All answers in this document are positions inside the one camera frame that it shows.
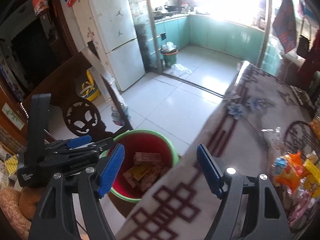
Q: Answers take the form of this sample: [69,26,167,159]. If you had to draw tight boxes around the pink wrapper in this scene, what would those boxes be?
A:
[288,192,316,227]

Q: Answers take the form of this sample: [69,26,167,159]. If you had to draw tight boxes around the left hand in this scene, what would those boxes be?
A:
[18,187,46,220]

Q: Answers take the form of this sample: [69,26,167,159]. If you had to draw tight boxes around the red green trash bucket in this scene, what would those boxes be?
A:
[111,129,179,203]

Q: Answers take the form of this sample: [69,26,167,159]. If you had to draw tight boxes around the floral patterned tablecloth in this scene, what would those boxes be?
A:
[116,61,319,239]

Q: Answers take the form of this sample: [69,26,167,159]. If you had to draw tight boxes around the dark carved wooden chair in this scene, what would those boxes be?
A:
[23,48,133,141]

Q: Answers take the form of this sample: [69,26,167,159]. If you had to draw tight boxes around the green kitchen trash bin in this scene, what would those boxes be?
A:
[161,42,178,68]

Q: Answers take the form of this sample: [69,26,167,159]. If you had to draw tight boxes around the plaid hanging cloth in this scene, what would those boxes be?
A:
[272,0,297,54]

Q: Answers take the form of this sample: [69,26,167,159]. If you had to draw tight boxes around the yellow cardboard box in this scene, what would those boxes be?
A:
[303,159,319,199]

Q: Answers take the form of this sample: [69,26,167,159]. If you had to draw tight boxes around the white refrigerator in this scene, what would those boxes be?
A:
[73,0,145,91]

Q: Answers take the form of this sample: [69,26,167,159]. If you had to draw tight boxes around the orange snack bag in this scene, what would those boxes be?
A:
[272,151,310,193]

